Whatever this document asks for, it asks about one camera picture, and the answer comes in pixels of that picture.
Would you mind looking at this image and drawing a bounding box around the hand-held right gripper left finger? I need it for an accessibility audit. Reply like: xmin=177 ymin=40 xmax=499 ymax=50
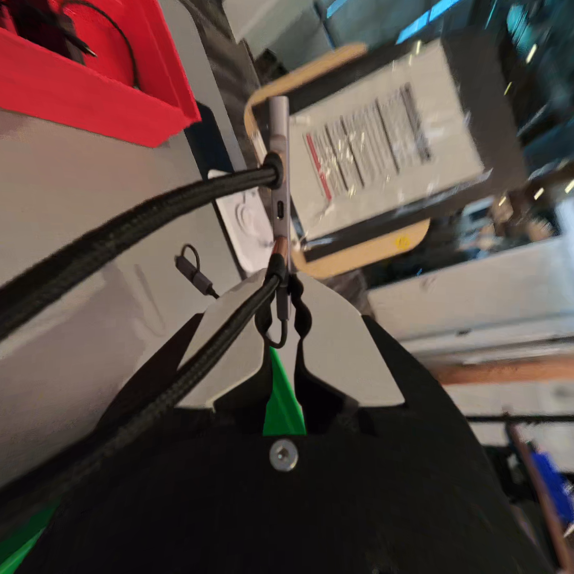
xmin=176 ymin=268 xmax=282 ymax=410

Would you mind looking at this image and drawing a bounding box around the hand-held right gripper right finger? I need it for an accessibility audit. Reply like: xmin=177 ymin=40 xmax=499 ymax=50
xmin=288 ymin=272 xmax=408 ymax=408

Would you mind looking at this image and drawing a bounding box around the black braided usb-c cable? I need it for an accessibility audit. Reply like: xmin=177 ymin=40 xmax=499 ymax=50
xmin=0 ymin=152 xmax=293 ymax=530

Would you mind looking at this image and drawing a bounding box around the dark grey usb hub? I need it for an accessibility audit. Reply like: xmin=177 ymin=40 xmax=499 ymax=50
xmin=268 ymin=95 xmax=292 ymax=240

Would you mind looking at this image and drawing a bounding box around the wooden acrylic sign stand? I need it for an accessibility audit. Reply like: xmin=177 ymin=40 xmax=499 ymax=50
xmin=244 ymin=38 xmax=530 ymax=281

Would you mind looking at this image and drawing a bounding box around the wooden standing desk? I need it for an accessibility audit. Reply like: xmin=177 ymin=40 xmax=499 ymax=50
xmin=506 ymin=419 xmax=574 ymax=572

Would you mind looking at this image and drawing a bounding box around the blue plastic bin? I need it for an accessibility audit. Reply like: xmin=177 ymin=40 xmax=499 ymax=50
xmin=530 ymin=452 xmax=574 ymax=523

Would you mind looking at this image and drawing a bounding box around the red plastic bin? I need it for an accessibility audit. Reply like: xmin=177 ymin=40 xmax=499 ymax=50
xmin=0 ymin=0 xmax=202 ymax=149

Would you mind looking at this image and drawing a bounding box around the black cable with adapter plug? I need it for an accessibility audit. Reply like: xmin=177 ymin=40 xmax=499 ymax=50
xmin=175 ymin=244 xmax=221 ymax=299

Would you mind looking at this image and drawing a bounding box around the thin black charger cable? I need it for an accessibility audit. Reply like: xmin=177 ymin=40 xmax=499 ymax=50
xmin=56 ymin=0 xmax=141 ymax=89

